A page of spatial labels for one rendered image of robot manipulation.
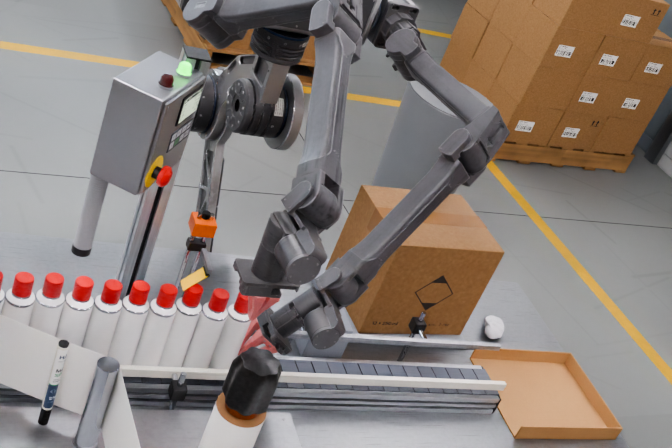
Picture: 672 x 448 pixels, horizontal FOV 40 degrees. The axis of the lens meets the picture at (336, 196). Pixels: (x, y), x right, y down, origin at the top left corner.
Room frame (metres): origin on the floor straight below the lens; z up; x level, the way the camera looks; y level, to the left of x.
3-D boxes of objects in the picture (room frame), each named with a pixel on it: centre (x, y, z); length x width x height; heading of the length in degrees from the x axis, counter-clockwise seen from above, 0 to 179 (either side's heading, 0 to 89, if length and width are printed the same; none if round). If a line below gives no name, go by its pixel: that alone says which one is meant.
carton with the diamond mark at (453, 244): (1.99, -0.24, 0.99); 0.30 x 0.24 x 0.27; 123
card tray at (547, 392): (1.88, -0.66, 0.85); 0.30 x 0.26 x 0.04; 119
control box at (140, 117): (1.41, 0.35, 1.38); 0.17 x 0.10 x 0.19; 174
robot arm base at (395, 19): (2.19, 0.01, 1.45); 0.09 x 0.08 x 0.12; 123
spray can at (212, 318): (1.43, 0.13, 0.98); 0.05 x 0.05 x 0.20
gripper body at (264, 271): (1.27, 0.06, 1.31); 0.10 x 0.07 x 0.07; 120
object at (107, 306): (1.33, 0.31, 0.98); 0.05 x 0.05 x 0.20
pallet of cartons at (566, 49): (5.72, -0.97, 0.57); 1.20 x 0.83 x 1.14; 126
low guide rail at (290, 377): (1.50, -0.06, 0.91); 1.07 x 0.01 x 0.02; 119
